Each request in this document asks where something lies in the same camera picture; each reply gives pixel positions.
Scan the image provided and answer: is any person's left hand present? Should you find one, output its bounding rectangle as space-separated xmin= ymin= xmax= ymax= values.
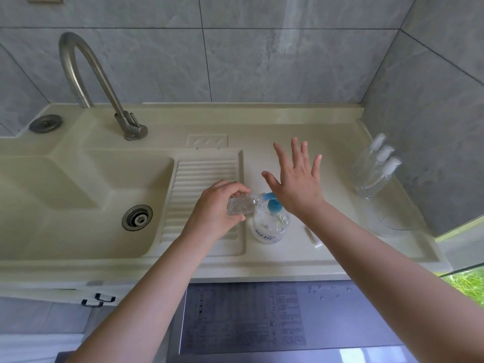
xmin=181 ymin=179 xmax=252 ymax=245

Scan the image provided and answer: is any person's right hand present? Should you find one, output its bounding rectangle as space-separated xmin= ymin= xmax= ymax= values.
xmin=261 ymin=137 xmax=327 ymax=220

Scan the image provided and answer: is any small clear bottle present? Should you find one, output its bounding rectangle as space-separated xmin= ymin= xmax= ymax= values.
xmin=353 ymin=160 xmax=385 ymax=189
xmin=352 ymin=148 xmax=379 ymax=179
xmin=356 ymin=172 xmax=391 ymax=200
xmin=226 ymin=192 xmax=267 ymax=216

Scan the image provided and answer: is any clear hand sanitizer pump bottle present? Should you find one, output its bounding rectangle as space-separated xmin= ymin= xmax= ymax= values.
xmin=252 ymin=192 xmax=291 ymax=245

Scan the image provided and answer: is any person's right forearm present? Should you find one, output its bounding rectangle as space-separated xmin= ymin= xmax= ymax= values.
xmin=302 ymin=202 xmax=484 ymax=363

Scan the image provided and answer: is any person's left forearm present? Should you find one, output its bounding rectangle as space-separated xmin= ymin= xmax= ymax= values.
xmin=66 ymin=232 xmax=211 ymax=363

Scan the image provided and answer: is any steel sink drain strainer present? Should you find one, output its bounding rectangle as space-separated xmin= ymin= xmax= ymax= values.
xmin=122 ymin=204 xmax=154 ymax=232

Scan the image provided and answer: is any grey washing machine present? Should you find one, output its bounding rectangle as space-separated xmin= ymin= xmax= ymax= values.
xmin=166 ymin=280 xmax=420 ymax=363

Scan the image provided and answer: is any cream sink with washboard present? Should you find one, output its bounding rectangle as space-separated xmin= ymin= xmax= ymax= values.
xmin=0 ymin=103 xmax=453 ymax=305

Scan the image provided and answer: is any curved steel faucet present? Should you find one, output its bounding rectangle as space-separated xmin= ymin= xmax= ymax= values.
xmin=58 ymin=32 xmax=149 ymax=141

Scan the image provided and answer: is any glass window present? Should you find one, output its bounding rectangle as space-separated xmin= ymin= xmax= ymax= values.
xmin=435 ymin=215 xmax=484 ymax=309

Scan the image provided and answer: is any round steel hole cover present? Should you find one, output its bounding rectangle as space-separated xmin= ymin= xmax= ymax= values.
xmin=28 ymin=114 xmax=64 ymax=134

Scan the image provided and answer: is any white cabinet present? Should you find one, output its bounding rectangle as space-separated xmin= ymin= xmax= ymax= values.
xmin=0 ymin=279 xmax=178 ymax=308

